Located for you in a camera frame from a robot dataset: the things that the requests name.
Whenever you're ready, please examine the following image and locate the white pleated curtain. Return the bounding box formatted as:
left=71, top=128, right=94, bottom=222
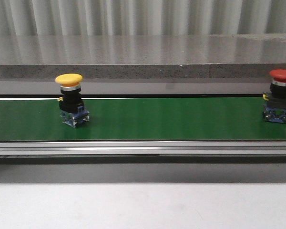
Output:
left=0, top=0, right=286, bottom=36

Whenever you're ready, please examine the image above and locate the grey speckled stone counter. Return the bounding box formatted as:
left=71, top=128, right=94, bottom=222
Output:
left=0, top=34, right=286, bottom=96

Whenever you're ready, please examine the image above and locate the aluminium conveyor side rail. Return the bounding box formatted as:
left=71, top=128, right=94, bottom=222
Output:
left=0, top=140, right=286, bottom=157

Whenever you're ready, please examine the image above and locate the red mushroom push button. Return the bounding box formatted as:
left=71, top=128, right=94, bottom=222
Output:
left=263, top=69, right=286, bottom=124

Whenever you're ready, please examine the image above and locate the yellow mushroom push button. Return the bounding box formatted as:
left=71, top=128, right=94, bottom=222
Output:
left=55, top=73, right=90, bottom=128

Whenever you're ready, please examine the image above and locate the green conveyor belt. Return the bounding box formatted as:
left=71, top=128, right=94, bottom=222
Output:
left=0, top=97, right=286, bottom=142

